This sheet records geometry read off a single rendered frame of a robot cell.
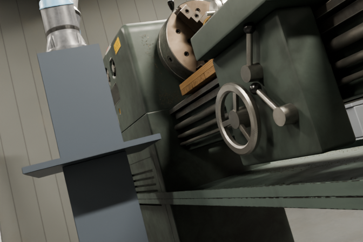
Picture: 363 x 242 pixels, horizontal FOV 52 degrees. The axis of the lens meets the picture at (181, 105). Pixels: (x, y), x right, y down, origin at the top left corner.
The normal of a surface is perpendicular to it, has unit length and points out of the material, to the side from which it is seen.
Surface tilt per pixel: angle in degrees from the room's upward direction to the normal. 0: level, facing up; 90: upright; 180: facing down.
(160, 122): 90
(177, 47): 90
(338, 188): 90
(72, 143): 90
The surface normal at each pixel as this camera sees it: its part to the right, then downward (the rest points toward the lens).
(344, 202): -0.90, 0.19
